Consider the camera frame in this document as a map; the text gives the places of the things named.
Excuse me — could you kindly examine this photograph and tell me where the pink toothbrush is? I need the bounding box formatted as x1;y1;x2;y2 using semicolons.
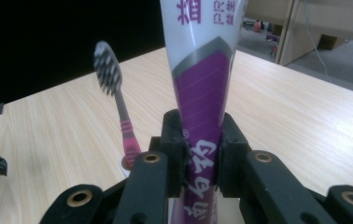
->
92;40;142;171

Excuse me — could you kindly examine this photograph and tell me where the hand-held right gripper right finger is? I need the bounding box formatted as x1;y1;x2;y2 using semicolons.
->
217;112;337;224

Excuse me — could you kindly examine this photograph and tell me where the beige wooden desk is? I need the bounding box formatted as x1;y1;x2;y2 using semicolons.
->
243;0;353;67

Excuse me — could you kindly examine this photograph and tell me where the white and purple toothpaste tube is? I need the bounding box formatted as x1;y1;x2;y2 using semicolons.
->
159;0;249;224

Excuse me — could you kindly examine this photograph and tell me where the white floor cable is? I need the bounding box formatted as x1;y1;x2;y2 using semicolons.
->
302;0;332;83

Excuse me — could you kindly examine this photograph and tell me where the small colourful floor clutter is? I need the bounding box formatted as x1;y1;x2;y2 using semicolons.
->
242;19;283;59

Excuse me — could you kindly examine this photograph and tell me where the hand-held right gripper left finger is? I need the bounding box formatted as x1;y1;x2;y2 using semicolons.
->
112;108;189;224

